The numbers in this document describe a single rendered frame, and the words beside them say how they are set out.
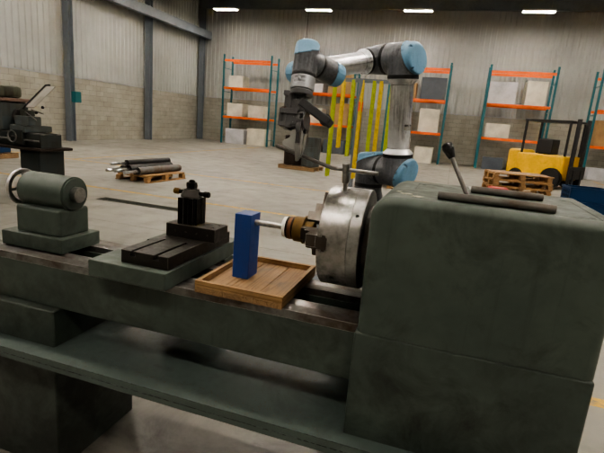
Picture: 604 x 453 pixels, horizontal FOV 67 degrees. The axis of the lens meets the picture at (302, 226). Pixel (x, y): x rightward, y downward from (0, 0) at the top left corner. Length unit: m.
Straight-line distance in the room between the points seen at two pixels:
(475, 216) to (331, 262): 0.42
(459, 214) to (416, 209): 0.10
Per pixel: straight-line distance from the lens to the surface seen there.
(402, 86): 1.79
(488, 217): 1.20
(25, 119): 7.50
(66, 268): 1.84
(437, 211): 1.19
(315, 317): 1.39
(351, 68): 1.76
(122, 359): 1.82
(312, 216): 1.49
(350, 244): 1.30
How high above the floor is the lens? 1.42
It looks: 13 degrees down
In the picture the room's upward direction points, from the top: 5 degrees clockwise
